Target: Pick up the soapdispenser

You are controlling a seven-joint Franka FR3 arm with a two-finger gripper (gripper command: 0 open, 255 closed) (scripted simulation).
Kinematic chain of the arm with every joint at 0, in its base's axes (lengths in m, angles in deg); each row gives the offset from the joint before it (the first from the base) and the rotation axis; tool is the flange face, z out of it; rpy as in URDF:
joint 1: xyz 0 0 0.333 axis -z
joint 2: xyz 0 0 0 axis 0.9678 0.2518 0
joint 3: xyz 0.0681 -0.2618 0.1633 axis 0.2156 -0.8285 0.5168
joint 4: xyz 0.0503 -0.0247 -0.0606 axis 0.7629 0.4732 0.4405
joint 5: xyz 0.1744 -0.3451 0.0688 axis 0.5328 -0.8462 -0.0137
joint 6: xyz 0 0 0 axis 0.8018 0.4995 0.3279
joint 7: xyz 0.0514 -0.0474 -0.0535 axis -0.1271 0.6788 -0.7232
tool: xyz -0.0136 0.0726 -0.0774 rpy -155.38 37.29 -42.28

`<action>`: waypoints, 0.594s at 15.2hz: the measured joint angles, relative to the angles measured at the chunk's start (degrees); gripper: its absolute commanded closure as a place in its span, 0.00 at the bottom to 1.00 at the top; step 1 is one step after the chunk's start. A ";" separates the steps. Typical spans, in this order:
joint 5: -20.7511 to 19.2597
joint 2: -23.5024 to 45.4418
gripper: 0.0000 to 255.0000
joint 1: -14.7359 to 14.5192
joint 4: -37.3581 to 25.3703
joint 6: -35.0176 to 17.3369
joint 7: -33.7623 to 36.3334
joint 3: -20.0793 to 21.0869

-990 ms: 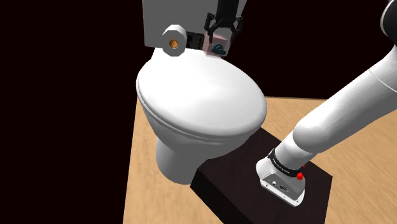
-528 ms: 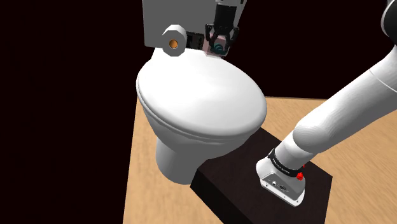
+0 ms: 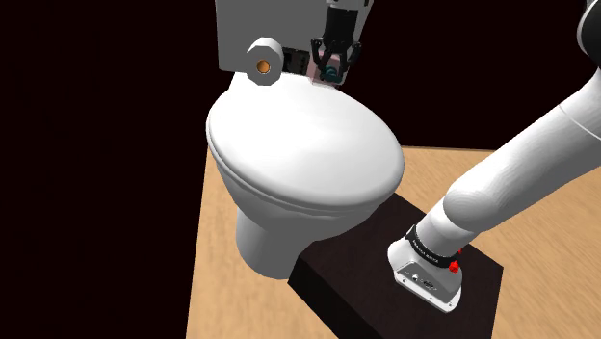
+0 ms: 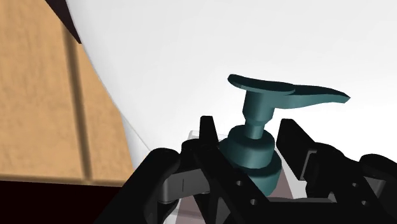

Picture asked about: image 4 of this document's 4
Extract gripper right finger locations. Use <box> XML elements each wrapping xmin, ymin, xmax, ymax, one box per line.
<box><xmin>268</xmin><ymin>118</ymin><xmax>397</xmax><ymax>224</ymax></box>

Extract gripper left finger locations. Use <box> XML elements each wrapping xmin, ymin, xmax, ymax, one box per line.
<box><xmin>96</xmin><ymin>115</ymin><xmax>270</xmax><ymax>224</ymax></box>

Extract teal pump soap dispenser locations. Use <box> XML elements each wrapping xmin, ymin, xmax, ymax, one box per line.
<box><xmin>161</xmin><ymin>73</ymin><xmax>351</xmax><ymax>224</ymax></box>

